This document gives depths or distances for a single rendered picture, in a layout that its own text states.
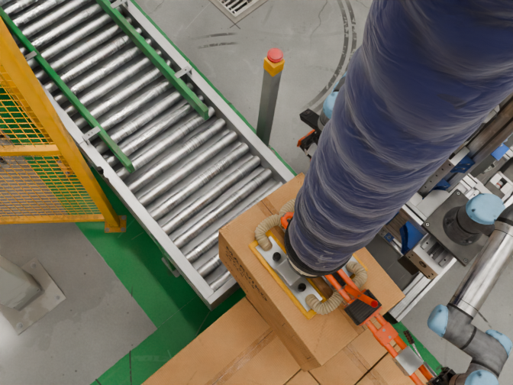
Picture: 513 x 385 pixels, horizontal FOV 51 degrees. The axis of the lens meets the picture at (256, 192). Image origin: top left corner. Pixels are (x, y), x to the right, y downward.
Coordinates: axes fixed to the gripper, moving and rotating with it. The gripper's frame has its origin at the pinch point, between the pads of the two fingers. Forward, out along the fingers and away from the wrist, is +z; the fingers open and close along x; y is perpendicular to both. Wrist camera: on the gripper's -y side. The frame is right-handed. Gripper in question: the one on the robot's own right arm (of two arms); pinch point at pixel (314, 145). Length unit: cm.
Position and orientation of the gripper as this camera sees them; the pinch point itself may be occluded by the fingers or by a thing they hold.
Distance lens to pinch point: 198.2
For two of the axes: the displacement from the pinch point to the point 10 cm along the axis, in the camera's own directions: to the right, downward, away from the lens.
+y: 6.2, 7.5, -2.3
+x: 7.8, -5.6, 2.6
